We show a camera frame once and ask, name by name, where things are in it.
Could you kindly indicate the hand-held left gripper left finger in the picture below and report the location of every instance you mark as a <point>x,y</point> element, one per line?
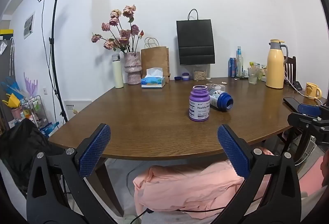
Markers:
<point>95,149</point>

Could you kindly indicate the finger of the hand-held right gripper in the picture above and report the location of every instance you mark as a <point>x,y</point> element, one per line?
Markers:
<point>308,109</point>
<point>305,121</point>

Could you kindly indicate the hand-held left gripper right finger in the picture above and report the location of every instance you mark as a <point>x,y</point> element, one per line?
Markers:
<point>232,152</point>

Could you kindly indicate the blue-capped bottle cup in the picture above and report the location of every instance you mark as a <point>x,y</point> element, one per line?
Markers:
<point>221,99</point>

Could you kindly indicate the black smartphone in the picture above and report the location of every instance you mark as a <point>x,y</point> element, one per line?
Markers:
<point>291,102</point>

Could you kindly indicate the yellow mug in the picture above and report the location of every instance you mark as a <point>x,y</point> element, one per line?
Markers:
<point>311,90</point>

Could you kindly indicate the grey plastic basket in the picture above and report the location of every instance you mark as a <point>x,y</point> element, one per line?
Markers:
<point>308,152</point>

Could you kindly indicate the black power adapter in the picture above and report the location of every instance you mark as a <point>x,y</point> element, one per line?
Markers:
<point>298,84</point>

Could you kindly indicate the dark wooden chair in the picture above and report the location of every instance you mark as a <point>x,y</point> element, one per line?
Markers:
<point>291,67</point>

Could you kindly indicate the yellow thermos jug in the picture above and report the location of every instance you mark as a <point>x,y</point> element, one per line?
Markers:
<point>275,69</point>

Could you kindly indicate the pink cloth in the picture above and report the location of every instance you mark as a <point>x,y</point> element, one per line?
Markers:
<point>190,188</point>

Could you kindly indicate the purple supplement bottle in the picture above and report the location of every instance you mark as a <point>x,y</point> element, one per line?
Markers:
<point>200,104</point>

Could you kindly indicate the clear drinking glass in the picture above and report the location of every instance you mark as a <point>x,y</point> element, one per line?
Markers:
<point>252,77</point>

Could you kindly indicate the clear plastic wrapper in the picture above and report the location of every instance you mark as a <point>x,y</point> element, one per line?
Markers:
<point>215,86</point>

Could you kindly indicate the white thermos bottle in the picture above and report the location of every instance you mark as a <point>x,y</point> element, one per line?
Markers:
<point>117,72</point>

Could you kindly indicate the clear glass bottle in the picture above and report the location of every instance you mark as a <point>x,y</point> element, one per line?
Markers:
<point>239,63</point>

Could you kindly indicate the blue drink can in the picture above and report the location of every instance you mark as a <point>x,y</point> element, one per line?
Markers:
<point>232,67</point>

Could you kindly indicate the clear jar of grains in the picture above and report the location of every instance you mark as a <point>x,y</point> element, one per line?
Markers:
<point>200,72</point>

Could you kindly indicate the small purple jar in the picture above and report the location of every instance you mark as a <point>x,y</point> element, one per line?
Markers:
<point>185,76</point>

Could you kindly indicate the pink marbled vase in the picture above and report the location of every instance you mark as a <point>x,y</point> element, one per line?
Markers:
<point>132,67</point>

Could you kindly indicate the blue tissue box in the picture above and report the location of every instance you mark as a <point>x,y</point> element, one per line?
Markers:
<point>153,80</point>

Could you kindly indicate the purple plastic hanger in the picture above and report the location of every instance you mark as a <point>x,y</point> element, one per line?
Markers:
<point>30,85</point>

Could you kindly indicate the blue bottle lid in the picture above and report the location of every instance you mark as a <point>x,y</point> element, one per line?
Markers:
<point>177,78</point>

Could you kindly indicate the black light stand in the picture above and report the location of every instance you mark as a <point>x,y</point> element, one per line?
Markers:
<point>54,59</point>

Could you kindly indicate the brown paper bag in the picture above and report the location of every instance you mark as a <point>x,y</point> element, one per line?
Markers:
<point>155,61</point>

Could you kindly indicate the black paper bag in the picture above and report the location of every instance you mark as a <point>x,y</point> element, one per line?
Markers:
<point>195,43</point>

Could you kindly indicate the dried pink flowers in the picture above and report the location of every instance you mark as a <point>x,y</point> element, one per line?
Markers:
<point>119,30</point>

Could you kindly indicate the wall poster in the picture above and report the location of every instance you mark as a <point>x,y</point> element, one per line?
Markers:
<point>29,25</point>

